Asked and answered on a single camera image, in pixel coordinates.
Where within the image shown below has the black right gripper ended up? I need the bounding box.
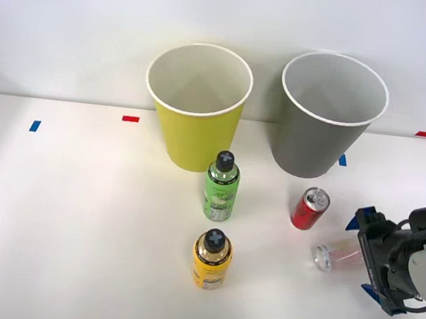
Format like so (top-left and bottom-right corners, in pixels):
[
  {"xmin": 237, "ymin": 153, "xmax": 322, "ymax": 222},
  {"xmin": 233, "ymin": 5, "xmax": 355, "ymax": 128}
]
[{"xmin": 335, "ymin": 203, "xmax": 426, "ymax": 319}]

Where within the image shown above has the clear plastic bottle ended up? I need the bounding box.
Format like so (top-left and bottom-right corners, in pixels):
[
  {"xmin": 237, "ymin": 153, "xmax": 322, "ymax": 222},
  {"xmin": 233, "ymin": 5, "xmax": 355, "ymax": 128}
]
[{"xmin": 308, "ymin": 233, "xmax": 364, "ymax": 278}]

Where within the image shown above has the red drink can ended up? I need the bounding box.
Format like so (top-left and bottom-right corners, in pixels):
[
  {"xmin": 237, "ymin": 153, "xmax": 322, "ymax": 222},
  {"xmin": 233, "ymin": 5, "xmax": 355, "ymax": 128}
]
[{"xmin": 289, "ymin": 184, "xmax": 333, "ymax": 233}]

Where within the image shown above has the grey plastic waste bin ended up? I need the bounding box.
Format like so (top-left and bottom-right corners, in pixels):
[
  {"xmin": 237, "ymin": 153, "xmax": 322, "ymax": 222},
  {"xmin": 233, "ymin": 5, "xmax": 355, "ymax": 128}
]
[{"xmin": 269, "ymin": 46, "xmax": 394, "ymax": 188}]

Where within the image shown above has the yellow label plastic bottle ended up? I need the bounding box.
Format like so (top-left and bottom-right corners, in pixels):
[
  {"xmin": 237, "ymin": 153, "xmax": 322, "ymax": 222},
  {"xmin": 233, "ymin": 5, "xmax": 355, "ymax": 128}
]
[{"xmin": 188, "ymin": 226, "xmax": 236, "ymax": 294}]

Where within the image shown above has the green label plastic bottle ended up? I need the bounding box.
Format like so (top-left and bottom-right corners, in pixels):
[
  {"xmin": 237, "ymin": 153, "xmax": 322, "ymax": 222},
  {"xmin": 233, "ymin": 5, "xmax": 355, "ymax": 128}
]
[{"xmin": 199, "ymin": 148, "xmax": 244, "ymax": 224}]

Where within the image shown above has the yellow-green plastic waste bin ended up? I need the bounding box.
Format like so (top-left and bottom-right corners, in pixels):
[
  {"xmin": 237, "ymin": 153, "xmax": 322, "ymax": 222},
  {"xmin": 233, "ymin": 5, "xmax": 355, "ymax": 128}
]
[{"xmin": 134, "ymin": 36, "xmax": 259, "ymax": 178}]

